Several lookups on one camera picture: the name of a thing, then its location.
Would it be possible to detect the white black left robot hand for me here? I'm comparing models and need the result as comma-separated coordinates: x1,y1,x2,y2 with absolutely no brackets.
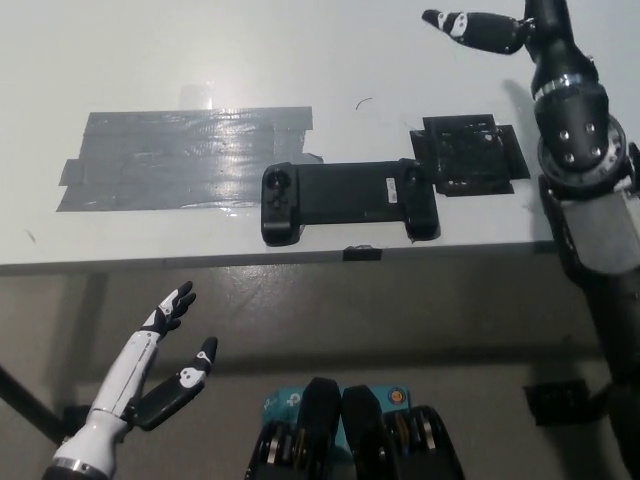
52,280,220,470

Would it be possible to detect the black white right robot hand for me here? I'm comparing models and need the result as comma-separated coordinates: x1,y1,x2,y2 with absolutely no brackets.
422,0,601,99

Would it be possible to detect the black game controller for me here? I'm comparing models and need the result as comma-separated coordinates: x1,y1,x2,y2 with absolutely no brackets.
259,158,442,247

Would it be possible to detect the black diagonal table brace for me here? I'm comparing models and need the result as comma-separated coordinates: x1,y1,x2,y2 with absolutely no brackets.
0,367,69,446

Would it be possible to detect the square black tape patch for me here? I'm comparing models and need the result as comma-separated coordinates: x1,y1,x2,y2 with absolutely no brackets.
409,113,530,197

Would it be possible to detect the teal box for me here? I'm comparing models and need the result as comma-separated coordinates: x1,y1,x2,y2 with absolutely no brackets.
260,383,412,454

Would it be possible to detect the large grey tape patch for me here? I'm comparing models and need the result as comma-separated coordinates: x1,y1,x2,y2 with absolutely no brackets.
55,105,325,214

